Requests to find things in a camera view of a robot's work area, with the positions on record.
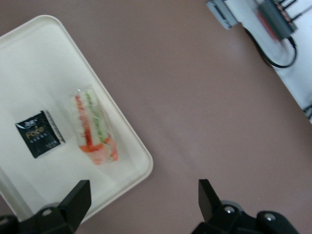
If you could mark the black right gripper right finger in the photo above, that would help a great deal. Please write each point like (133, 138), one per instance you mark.
(212, 207)

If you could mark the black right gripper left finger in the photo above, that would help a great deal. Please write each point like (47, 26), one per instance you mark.
(75, 204)

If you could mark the plastic triangle sandwich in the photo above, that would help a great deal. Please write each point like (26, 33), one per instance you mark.
(91, 126)

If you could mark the cream plastic serving tray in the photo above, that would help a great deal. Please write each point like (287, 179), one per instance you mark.
(44, 73)

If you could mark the black Face packet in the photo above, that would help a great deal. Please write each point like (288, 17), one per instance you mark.
(39, 135)

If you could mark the small grey metal box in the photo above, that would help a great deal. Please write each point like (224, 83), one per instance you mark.
(221, 13)

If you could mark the dark grey device red strip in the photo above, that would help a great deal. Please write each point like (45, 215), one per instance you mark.
(275, 17)

